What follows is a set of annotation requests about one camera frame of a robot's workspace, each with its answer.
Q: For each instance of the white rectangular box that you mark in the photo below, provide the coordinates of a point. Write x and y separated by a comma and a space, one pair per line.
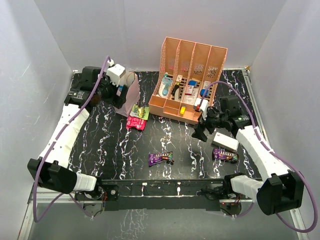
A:
225, 142

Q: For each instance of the aluminium frame rail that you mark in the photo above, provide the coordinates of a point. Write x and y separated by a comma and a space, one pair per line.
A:
156, 218

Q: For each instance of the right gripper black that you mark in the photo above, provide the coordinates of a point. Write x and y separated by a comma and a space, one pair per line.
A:
199, 131

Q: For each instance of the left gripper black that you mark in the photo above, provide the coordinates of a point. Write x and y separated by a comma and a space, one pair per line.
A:
117, 101

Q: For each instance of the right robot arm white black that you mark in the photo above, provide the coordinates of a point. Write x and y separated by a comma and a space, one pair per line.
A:
281, 189

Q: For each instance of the small yellow box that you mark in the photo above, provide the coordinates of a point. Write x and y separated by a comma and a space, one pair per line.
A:
182, 110

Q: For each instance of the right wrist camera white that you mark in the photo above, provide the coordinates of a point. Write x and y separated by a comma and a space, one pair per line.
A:
201, 105

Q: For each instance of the pale pink paper bag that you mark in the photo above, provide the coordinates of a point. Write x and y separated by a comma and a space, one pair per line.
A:
132, 96

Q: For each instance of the pink candy packet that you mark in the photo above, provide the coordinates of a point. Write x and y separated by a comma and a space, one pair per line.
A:
135, 122

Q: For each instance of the black yellow utility knife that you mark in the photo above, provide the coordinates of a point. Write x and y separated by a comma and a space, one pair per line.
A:
176, 92

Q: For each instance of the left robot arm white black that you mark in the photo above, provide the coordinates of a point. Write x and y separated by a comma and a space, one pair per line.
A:
50, 170

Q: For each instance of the orange desk file organizer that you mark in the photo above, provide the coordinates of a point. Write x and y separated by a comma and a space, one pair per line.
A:
185, 60

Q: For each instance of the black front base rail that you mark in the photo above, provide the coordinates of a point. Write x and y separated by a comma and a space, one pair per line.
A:
170, 194

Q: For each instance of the green candy packet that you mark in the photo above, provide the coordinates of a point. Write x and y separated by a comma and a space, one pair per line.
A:
140, 112

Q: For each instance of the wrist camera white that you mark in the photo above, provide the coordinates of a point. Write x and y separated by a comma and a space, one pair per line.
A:
201, 105
115, 72

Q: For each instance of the light blue tape dispenser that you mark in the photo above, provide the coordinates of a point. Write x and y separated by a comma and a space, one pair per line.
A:
165, 85

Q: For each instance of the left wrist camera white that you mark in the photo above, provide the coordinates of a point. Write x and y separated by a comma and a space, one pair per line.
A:
115, 72

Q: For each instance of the blue M&M's packet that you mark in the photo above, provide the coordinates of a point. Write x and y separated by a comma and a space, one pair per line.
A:
119, 90

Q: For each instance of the blue white item pack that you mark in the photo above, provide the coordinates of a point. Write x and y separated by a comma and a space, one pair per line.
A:
206, 93

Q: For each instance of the purple M&M's packet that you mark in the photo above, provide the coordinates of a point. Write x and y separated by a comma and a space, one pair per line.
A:
156, 158
225, 156

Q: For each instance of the white plastic packet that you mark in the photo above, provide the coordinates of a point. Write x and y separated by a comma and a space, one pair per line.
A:
189, 99

